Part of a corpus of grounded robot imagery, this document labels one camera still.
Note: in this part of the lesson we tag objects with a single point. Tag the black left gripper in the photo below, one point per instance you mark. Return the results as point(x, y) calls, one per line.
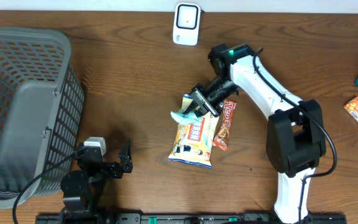
point(125, 165)

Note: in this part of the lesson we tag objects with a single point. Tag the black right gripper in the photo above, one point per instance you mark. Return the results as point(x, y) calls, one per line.
point(199, 95)

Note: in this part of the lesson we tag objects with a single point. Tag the teal wet wipes pack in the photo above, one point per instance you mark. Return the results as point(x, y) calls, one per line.
point(183, 119)

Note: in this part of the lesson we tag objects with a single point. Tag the large yellow snack bag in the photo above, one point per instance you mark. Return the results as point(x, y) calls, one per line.
point(193, 142)

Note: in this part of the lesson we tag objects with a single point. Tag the orange brown candy bar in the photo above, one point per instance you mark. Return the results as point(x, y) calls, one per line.
point(221, 139)

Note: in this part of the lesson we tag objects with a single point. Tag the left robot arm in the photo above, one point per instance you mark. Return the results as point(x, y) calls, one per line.
point(83, 188)

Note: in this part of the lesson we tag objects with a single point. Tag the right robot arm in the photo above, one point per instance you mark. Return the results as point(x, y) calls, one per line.
point(295, 142)

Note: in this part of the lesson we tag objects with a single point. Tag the white barcode scanner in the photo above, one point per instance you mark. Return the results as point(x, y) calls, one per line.
point(186, 24)

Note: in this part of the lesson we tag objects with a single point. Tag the grey plastic shopping basket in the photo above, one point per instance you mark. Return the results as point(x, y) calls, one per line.
point(41, 103)

